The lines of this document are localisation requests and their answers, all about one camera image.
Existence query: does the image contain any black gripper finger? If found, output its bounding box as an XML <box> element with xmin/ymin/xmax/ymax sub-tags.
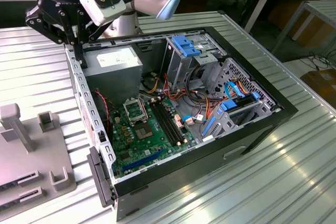
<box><xmin>25</xmin><ymin>6</ymin><xmax>85</xmax><ymax>69</ymax></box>
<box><xmin>79</xmin><ymin>11</ymin><xmax>112</xmax><ymax>68</ymax></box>

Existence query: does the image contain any wire locking lever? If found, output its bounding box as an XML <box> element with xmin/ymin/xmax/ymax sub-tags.
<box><xmin>138</xmin><ymin>93</ymin><xmax>148</xmax><ymax>124</ymax></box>

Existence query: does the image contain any CPU socket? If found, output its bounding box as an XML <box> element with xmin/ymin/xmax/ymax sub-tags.
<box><xmin>131</xmin><ymin>121</ymin><xmax>156</xmax><ymax>142</ymax></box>

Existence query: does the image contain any grey power supply unit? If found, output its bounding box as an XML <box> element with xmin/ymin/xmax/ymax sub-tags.
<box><xmin>80</xmin><ymin>45</ymin><xmax>144</xmax><ymax>110</ymax></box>

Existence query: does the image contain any grey metal drive cage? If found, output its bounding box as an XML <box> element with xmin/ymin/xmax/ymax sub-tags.
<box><xmin>159</xmin><ymin>30</ymin><xmax>228</xmax><ymax>95</ymax></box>

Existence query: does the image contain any blue drive bay latch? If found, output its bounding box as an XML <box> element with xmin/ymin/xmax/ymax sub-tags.
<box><xmin>172</xmin><ymin>34</ymin><xmax>202</xmax><ymax>57</ymax></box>

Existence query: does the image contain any black RAM slot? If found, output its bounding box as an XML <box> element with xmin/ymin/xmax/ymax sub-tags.
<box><xmin>160</xmin><ymin>100</ymin><xmax>184</xmax><ymax>142</ymax></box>
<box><xmin>157</xmin><ymin>101</ymin><xmax>181</xmax><ymax>143</ymax></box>
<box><xmin>153</xmin><ymin>102</ymin><xmax>178</xmax><ymax>145</ymax></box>
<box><xmin>150</xmin><ymin>102</ymin><xmax>175</xmax><ymax>146</ymax></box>

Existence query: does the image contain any grey parts rack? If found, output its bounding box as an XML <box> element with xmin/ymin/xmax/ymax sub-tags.
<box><xmin>0</xmin><ymin>102</ymin><xmax>78</xmax><ymax>209</ymax></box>

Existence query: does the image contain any green motherboard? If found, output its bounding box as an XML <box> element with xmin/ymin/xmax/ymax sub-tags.
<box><xmin>109</xmin><ymin>95</ymin><xmax>200</xmax><ymax>179</ymax></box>

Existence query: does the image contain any pale board connector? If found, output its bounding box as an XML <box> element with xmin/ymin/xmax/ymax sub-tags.
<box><xmin>174</xmin><ymin>113</ymin><xmax>184</xmax><ymax>130</ymax></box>

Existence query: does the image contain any blue expansion slot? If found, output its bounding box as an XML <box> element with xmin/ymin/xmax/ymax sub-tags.
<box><xmin>122</xmin><ymin>148</ymin><xmax>166</xmax><ymax>172</ymax></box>

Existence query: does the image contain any black card retention latch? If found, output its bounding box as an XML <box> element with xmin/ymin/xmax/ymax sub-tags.
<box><xmin>86</xmin><ymin>146</ymin><xmax>117</xmax><ymax>208</ymax></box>

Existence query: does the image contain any hard disk in blue carrier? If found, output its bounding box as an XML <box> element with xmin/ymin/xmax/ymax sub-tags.
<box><xmin>219</xmin><ymin>91</ymin><xmax>261</xmax><ymax>114</ymax></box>

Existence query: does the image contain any black PC case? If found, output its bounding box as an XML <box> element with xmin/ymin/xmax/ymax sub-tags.
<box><xmin>64</xmin><ymin>26</ymin><xmax>299</xmax><ymax>222</ymax></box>

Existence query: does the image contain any perforated metal disk bay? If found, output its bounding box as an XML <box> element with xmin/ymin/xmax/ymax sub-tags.
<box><xmin>202</xmin><ymin>56</ymin><xmax>284</xmax><ymax>141</ymax></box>

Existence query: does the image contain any brown cardboard box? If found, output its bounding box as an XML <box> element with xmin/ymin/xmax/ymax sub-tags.
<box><xmin>300</xmin><ymin>68</ymin><xmax>336</xmax><ymax>101</ymax></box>
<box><xmin>267</xmin><ymin>0</ymin><xmax>336</xmax><ymax>49</ymax></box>

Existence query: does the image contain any twisted coloured fan wire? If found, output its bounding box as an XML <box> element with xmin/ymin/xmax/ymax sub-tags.
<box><xmin>93</xmin><ymin>89</ymin><xmax>113</xmax><ymax>133</ymax></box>

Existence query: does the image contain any coloured power wire bundle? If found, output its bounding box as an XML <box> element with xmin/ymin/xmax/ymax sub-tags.
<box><xmin>139</xmin><ymin>65</ymin><xmax>229</xmax><ymax>127</ymax></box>

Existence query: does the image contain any blue SATA wire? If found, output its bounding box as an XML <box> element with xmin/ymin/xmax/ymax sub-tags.
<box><xmin>224</xmin><ymin>80</ymin><xmax>249</xmax><ymax>101</ymax></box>

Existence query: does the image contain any blue plastic bay rail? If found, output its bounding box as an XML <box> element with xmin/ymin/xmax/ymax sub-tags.
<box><xmin>201</xmin><ymin>111</ymin><xmax>221</xmax><ymax>137</ymax></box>

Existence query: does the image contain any white metal frame table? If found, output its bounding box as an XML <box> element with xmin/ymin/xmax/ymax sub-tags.
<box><xmin>271</xmin><ymin>0</ymin><xmax>336</xmax><ymax>57</ymax></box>

